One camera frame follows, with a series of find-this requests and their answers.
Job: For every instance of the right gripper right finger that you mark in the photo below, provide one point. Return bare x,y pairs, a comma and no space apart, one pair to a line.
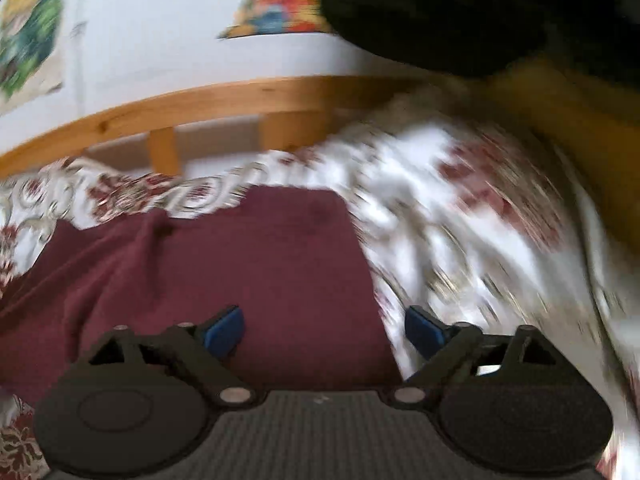
443,347

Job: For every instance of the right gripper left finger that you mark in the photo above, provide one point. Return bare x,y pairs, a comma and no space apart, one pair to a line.
200,351

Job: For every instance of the maroon long-sleeve shirt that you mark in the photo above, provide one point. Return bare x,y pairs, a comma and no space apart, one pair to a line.
288,257

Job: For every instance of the floral white red bedspread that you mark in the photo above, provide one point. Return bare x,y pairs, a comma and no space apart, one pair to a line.
455,209

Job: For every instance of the cartoon poster green left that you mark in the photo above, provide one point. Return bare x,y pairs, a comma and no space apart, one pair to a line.
31,52

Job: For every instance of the wooden bed frame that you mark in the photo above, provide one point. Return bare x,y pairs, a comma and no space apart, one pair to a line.
597,122

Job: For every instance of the white wall conduit pipe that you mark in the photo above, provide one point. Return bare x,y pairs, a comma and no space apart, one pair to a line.
77,67

